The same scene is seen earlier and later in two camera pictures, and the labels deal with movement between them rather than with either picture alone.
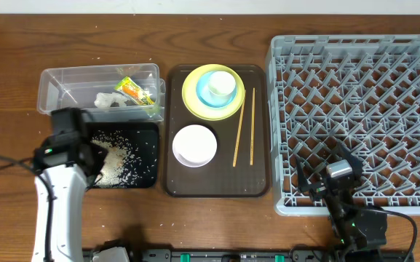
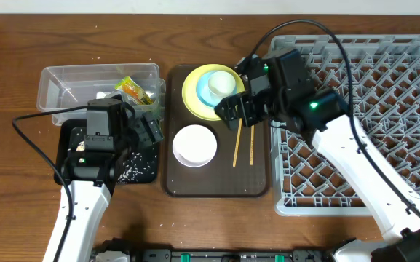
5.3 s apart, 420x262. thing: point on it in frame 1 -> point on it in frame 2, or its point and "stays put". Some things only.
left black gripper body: (98, 154) -> (129, 138)
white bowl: (194, 145) stays put
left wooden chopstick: (239, 130) stays put
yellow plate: (193, 103) stays put
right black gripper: (323, 187) -> (236, 108)
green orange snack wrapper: (129, 87) stays put
